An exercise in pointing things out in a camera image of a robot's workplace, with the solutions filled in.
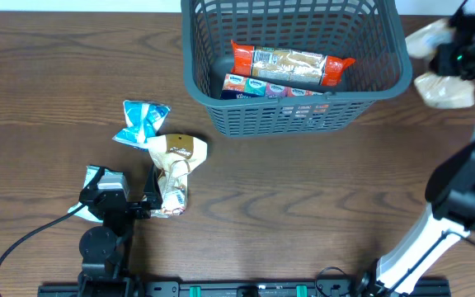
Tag beige paper bag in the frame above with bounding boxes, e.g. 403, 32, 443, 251
405, 18, 475, 109

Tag Kleenex tissue multipack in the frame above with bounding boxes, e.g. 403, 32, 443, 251
219, 73, 330, 125

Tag grey plastic basket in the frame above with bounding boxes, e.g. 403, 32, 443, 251
181, 0, 412, 137

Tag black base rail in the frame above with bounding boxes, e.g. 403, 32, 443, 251
37, 278, 453, 297

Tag San Remo spaghetti packet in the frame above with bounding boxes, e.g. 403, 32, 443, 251
231, 40, 356, 87

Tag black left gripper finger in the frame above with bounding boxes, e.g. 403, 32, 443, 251
142, 165, 162, 210
81, 166, 106, 194

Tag beige brown snack bag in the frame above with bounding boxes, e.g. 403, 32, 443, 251
147, 134, 208, 218

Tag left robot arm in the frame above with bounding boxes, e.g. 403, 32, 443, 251
78, 166, 162, 297

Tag teal white snack bag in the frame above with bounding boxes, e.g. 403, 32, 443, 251
67, 165, 118, 224

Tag blue white snack bag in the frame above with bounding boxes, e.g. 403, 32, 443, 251
112, 100, 171, 150

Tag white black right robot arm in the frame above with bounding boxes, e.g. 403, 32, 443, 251
350, 7, 475, 296

